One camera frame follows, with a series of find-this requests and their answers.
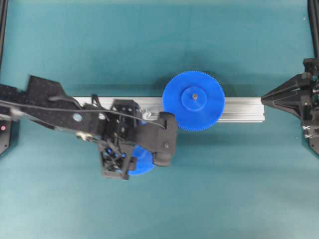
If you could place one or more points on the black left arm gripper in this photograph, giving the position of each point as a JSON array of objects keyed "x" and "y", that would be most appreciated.
[{"x": 116, "y": 149}]

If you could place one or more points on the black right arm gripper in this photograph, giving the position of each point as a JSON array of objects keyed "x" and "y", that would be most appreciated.
[{"x": 309, "y": 115}]

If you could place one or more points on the small blue gear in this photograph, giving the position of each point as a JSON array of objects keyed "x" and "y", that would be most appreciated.
[{"x": 144, "y": 161}]

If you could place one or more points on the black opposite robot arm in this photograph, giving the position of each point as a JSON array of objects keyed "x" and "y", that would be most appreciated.
[{"x": 131, "y": 140}]

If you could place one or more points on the large blue gear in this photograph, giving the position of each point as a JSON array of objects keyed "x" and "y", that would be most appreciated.
[{"x": 194, "y": 115}]

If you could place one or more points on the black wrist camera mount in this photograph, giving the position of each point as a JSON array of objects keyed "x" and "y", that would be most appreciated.
[{"x": 155, "y": 138}]

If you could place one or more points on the silver aluminium extrusion rail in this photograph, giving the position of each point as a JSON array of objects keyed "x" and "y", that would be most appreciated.
[{"x": 237, "y": 109}]

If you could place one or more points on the black right frame post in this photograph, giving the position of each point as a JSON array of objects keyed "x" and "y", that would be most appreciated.
[{"x": 313, "y": 12}]

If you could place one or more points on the black frame post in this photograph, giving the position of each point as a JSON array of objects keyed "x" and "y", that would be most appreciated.
[
  {"x": 3, "y": 17},
  {"x": 313, "y": 12}
]

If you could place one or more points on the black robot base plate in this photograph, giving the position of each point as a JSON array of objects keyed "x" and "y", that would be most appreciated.
[{"x": 9, "y": 135}]

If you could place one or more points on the black left frame post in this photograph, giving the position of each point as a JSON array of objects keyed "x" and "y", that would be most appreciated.
[{"x": 3, "y": 17}]

